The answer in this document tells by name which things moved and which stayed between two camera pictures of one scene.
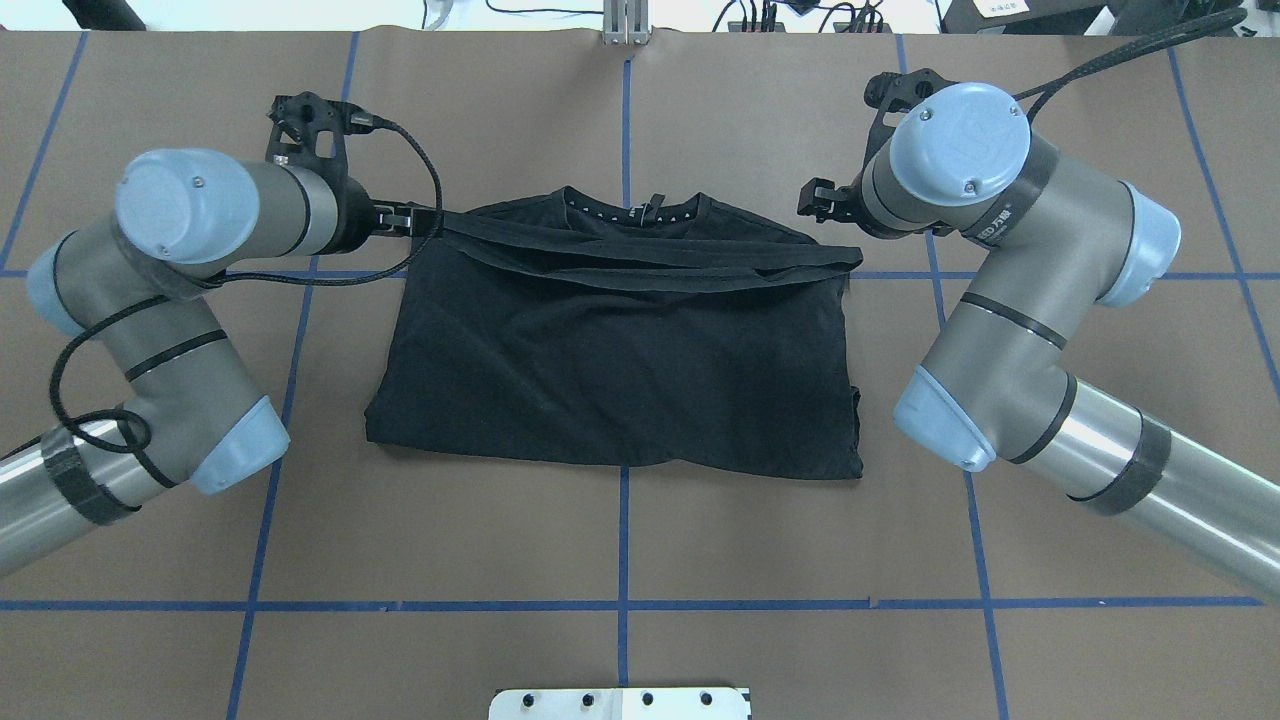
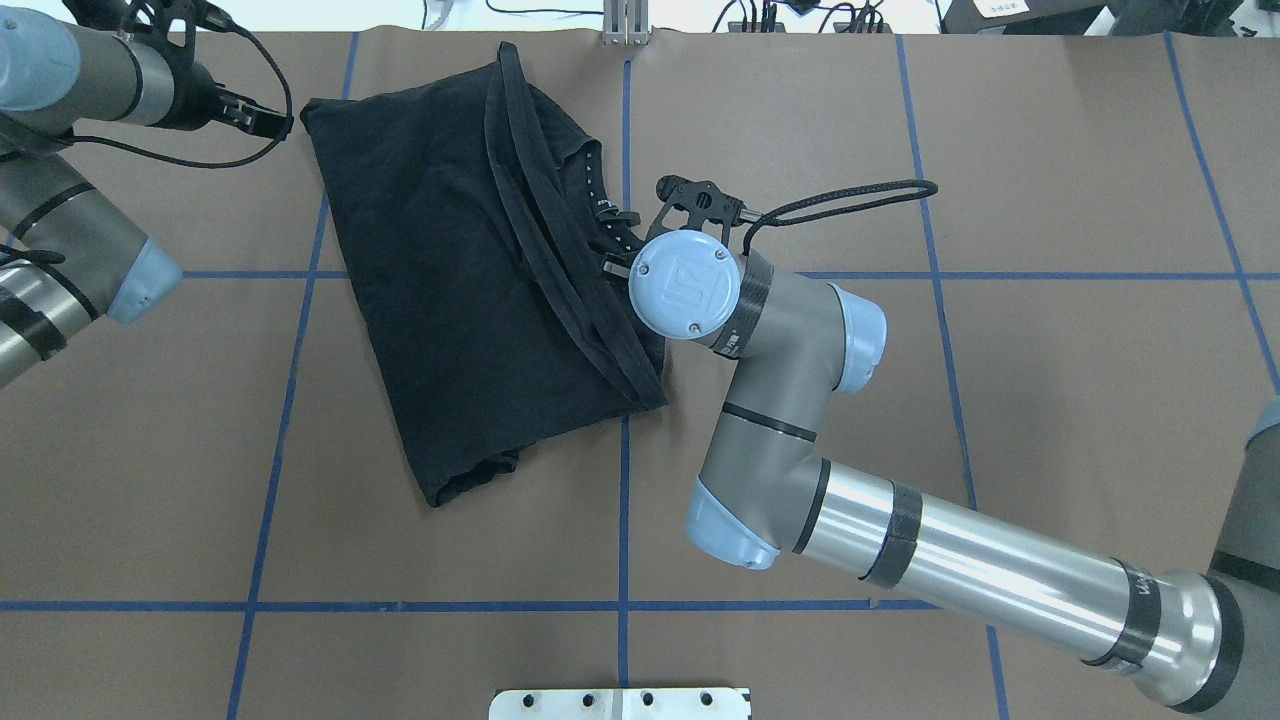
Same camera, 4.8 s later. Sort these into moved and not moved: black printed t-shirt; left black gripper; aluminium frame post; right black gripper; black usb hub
Moved: right black gripper; left black gripper; black printed t-shirt
Not moved: black usb hub; aluminium frame post
